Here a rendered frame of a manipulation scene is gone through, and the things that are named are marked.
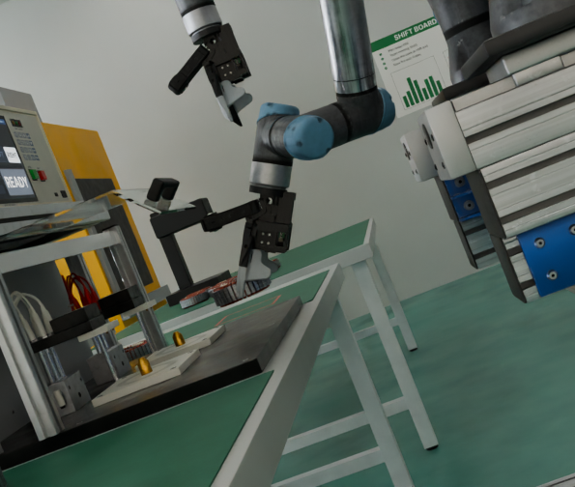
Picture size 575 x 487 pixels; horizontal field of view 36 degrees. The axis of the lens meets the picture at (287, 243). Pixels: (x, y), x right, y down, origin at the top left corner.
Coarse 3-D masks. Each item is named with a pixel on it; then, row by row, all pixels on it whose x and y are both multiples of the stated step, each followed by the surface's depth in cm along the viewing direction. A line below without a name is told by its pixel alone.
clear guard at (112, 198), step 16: (112, 192) 127; (128, 192) 131; (144, 192) 139; (80, 208) 130; (96, 208) 140; (160, 208) 130; (176, 208) 137; (192, 208) 148; (32, 224) 129; (48, 224) 136; (64, 224) 146; (0, 240) 130; (16, 240) 140; (32, 240) 151
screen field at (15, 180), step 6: (6, 174) 151; (12, 174) 154; (18, 174) 157; (24, 174) 159; (6, 180) 150; (12, 180) 153; (18, 180) 156; (24, 180) 158; (12, 186) 152; (18, 186) 154; (24, 186) 157; (30, 186) 160; (12, 192) 151; (18, 192) 153; (24, 192) 156; (30, 192) 158
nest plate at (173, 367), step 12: (168, 360) 148; (180, 360) 141; (192, 360) 143; (156, 372) 138; (168, 372) 134; (180, 372) 134; (120, 384) 142; (132, 384) 136; (144, 384) 135; (108, 396) 135; (120, 396) 135
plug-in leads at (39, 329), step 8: (16, 296) 144; (24, 296) 144; (32, 296) 143; (16, 304) 143; (40, 304) 143; (32, 312) 140; (48, 312) 145; (24, 320) 142; (32, 320) 145; (40, 320) 141; (48, 320) 143; (24, 328) 142; (40, 328) 140; (48, 328) 143; (32, 336) 142; (40, 336) 144
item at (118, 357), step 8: (120, 344) 170; (112, 352) 165; (120, 352) 169; (88, 360) 165; (96, 360) 164; (104, 360) 164; (112, 360) 164; (120, 360) 167; (128, 360) 171; (96, 368) 165; (104, 368) 164; (120, 368) 166; (128, 368) 169; (96, 376) 165; (104, 376) 164; (120, 376) 164
